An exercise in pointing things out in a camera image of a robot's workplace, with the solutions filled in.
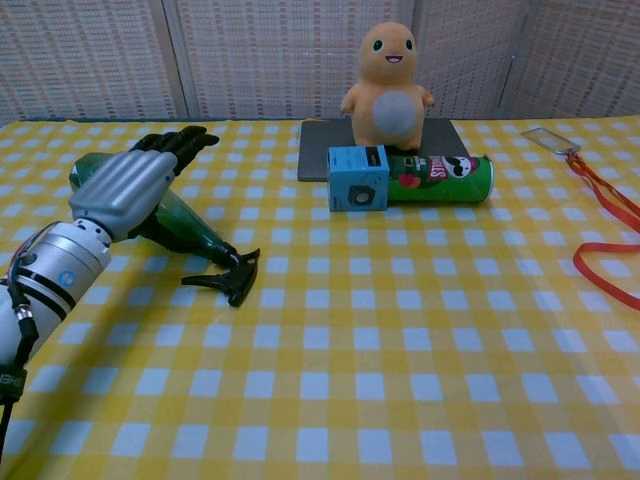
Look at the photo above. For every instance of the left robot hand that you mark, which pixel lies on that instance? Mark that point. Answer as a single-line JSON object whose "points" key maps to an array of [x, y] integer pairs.
{"points": [[125, 187]]}

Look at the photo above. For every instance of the green spray bottle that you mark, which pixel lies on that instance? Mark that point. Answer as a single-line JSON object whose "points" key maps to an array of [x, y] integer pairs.
{"points": [[192, 230]]}

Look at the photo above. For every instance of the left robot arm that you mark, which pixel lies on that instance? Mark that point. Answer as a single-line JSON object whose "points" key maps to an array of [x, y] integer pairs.
{"points": [[47, 280]]}

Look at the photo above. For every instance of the woven folding screen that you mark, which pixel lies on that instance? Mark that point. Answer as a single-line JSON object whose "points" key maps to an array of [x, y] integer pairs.
{"points": [[250, 55]]}

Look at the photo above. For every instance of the grey flat board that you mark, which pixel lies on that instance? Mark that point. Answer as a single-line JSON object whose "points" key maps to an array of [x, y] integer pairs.
{"points": [[320, 150]]}

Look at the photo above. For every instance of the blue cardboard speaker box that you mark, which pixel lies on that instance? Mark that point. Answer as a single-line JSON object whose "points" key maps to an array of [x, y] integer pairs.
{"points": [[357, 182]]}

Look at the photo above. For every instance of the yellow checkered tablecloth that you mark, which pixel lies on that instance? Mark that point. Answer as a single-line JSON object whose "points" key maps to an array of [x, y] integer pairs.
{"points": [[350, 340]]}

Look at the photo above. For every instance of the orange plush toy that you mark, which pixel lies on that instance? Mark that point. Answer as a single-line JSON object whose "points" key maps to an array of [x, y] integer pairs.
{"points": [[387, 85]]}

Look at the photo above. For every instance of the green Pringles can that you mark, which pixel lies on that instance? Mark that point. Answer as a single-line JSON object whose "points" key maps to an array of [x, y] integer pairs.
{"points": [[440, 180]]}

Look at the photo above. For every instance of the clear badge holder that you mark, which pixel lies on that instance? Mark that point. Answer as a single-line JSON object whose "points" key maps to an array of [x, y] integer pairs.
{"points": [[550, 139]]}

